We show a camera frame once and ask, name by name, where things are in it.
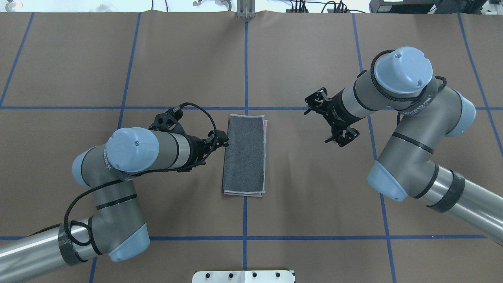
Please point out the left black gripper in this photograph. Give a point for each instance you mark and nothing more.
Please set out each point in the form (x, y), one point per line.
(195, 150)

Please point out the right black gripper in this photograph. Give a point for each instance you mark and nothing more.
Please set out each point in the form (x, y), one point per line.
(336, 112)

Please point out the pink towel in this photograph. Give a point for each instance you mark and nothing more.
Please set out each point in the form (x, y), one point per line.
(245, 157)

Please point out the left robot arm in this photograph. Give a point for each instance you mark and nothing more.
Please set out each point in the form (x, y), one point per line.
(119, 228)

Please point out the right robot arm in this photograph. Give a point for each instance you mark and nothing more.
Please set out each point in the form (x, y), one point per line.
(403, 79)

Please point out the black box with label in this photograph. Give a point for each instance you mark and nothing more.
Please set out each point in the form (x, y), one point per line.
(401, 6)

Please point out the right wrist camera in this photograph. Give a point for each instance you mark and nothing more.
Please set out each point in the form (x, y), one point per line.
(319, 96)

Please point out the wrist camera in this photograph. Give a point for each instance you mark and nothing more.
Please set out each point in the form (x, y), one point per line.
(167, 121)
(319, 96)

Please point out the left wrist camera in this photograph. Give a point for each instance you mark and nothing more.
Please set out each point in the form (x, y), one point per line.
(167, 121)

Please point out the aluminium frame post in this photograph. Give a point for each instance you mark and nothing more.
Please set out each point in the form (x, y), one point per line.
(246, 9)

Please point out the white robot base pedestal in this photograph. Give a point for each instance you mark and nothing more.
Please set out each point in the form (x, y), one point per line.
(245, 276)

